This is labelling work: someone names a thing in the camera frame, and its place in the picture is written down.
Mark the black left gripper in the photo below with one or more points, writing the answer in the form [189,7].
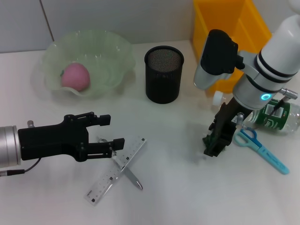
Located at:
[51,140]

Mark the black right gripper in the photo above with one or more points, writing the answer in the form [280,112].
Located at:
[228,119]

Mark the pink peach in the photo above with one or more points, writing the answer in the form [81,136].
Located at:
[76,77]

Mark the clear water bottle green label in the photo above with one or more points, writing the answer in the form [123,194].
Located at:
[281,119]

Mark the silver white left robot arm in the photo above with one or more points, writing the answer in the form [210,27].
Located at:
[9,147]

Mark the transparent plastic ruler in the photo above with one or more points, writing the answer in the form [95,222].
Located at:
[105,182]

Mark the blue scissors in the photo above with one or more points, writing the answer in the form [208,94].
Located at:
[267,153]

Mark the silver pen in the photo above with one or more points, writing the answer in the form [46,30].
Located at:
[133,179]

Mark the green translucent fruit plate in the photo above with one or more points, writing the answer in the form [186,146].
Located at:
[105,65]

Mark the black mesh pen holder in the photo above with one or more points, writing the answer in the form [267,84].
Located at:
[162,82]

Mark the yellow plastic bin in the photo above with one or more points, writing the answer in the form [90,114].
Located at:
[243,21]

